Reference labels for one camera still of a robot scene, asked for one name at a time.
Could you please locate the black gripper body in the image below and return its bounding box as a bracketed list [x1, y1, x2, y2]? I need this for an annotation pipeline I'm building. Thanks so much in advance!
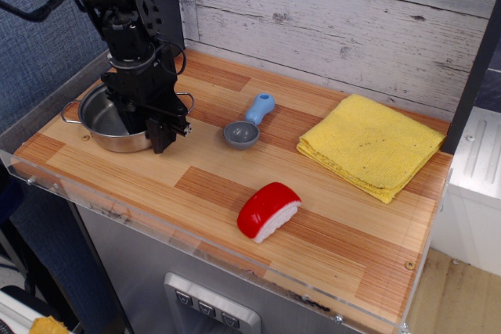
[101, 43, 191, 136]

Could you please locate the silver button panel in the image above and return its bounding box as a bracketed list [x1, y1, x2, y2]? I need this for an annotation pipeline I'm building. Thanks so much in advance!
[164, 272, 261, 333]

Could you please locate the white side cabinet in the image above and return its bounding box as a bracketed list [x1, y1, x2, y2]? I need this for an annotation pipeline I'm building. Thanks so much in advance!
[431, 107, 500, 275]

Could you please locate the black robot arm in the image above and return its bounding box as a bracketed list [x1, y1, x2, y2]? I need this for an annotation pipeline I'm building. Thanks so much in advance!
[3, 0, 192, 154]

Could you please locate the clear acrylic table guard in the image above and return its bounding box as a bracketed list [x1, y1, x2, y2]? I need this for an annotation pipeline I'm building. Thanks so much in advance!
[9, 52, 452, 333]

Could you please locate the stainless steel pot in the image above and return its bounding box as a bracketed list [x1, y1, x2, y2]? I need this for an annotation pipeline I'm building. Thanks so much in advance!
[72, 83, 194, 153]

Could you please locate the red white toy sushi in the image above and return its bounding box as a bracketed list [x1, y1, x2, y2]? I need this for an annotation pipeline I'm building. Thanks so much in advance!
[236, 182, 302, 243]

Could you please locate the yellow folded towel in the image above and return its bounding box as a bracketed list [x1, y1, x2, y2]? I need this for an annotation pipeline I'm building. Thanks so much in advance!
[297, 94, 445, 204]

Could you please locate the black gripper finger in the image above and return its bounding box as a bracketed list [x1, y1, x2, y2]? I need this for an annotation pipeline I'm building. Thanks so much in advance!
[146, 117, 176, 154]
[117, 100, 148, 135]

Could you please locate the blue grey toy scoop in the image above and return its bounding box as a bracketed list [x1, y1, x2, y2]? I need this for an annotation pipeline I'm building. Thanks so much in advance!
[223, 93, 276, 150]

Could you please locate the black right vertical post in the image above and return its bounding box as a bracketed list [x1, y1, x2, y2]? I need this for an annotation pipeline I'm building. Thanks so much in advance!
[441, 0, 500, 155]

